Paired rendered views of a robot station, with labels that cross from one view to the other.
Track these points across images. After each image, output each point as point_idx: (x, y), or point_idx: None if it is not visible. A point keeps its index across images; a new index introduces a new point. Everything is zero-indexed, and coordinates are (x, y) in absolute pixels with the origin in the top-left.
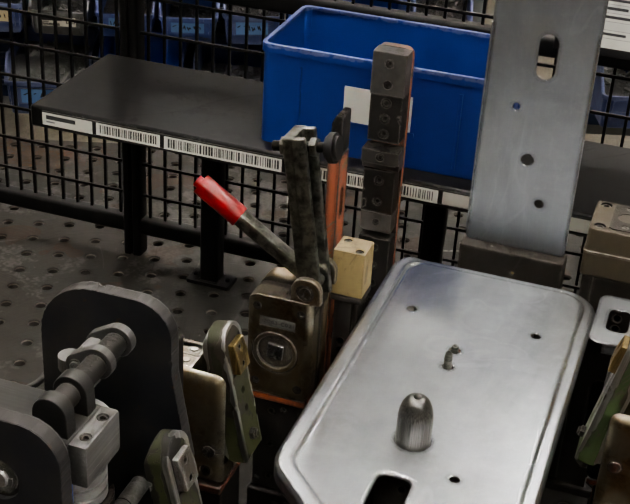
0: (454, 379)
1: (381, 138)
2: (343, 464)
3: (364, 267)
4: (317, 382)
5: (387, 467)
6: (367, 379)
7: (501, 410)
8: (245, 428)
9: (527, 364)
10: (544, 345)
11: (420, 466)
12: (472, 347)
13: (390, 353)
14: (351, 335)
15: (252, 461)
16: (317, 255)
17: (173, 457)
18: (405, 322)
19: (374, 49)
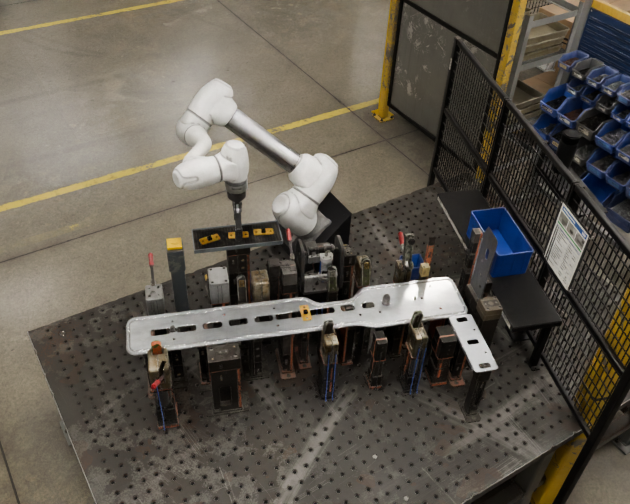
0: (411, 301)
1: (469, 249)
2: (369, 296)
3: (422, 270)
4: None
5: (374, 302)
6: (398, 289)
7: (407, 311)
8: (363, 279)
9: (428, 310)
10: (438, 310)
11: (379, 306)
12: (425, 300)
13: (410, 289)
14: (409, 281)
15: None
16: (405, 260)
17: (331, 270)
18: (423, 287)
19: (472, 228)
